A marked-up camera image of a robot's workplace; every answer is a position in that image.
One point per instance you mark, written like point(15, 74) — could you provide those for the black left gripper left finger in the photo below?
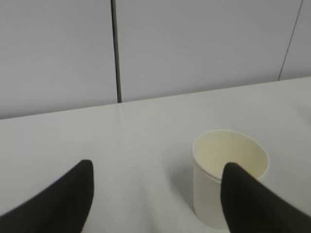
point(62, 207)

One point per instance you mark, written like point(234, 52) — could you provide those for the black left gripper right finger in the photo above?
point(250, 207)

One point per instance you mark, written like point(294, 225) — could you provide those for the white paper cup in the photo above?
point(211, 151)

